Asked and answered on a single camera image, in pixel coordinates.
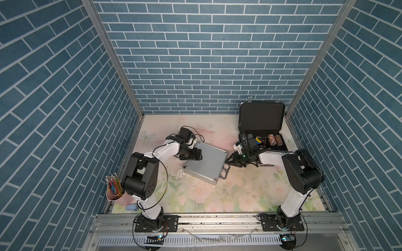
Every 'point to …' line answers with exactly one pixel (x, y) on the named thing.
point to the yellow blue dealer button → (258, 140)
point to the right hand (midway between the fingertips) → (228, 162)
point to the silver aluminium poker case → (210, 168)
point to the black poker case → (264, 120)
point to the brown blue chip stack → (278, 140)
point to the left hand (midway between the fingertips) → (199, 158)
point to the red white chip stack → (271, 139)
